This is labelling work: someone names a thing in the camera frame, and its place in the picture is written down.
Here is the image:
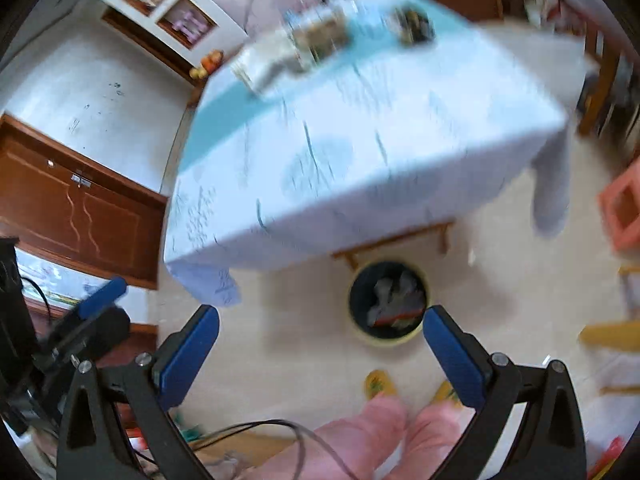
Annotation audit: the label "person's leg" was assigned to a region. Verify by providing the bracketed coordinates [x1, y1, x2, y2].
[245, 392, 408, 480]
[380, 402, 476, 480]

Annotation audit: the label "long wooden TV cabinet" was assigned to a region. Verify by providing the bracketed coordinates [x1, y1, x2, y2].
[415, 0, 503, 21]

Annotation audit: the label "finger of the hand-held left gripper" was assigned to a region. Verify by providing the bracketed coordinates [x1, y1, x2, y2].
[47, 276, 128, 346]
[35, 306, 132, 386]

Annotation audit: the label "low wooden side cabinet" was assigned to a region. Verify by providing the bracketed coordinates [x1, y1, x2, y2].
[187, 75, 211, 106]

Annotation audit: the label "colourful printed board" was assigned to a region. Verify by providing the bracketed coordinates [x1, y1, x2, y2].
[15, 250, 108, 311]

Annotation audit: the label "wooden table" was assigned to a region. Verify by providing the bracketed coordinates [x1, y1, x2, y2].
[332, 220, 456, 271]

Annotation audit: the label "dining table with pink cloth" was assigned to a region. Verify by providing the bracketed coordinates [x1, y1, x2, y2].
[545, 0, 640, 136]

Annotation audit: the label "person's left leg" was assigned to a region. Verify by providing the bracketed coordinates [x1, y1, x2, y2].
[245, 392, 408, 480]

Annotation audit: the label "black cable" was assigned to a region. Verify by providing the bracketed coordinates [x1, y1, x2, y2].
[190, 419, 361, 480]

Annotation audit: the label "yellow plastic stool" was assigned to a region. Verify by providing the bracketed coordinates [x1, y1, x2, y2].
[580, 320, 640, 361]

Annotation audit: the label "leaf print tablecloth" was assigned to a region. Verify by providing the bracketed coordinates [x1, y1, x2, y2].
[162, 0, 571, 308]

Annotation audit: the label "pink plastic stool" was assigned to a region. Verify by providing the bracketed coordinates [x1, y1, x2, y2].
[598, 157, 640, 251]

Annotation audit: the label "checkered box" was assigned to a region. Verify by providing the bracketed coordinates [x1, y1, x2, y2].
[292, 17, 351, 61]

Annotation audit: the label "pink dumbbells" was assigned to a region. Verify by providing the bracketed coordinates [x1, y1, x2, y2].
[172, 10, 208, 43]

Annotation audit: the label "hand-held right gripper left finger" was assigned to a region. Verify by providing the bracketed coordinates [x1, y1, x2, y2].
[56, 304, 221, 480]

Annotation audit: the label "dark wrapper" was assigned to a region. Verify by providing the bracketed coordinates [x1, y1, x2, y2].
[392, 5, 436, 46]

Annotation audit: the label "bowl of fruit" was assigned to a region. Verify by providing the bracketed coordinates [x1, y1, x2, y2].
[189, 50, 223, 81]

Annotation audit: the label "white paper bag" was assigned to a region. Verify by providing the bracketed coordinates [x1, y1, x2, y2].
[371, 272, 423, 322]

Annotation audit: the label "brown wooden door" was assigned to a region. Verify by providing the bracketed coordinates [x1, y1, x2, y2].
[0, 112, 168, 291]

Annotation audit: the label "red packet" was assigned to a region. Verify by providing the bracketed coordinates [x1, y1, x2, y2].
[374, 310, 423, 330]

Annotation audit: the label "person's right leg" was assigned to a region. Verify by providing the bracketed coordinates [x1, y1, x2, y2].
[380, 402, 476, 480]

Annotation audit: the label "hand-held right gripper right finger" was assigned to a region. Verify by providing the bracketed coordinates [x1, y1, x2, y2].
[422, 304, 587, 480]

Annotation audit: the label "round black trash bin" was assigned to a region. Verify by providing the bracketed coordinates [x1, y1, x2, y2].
[348, 260, 432, 348]

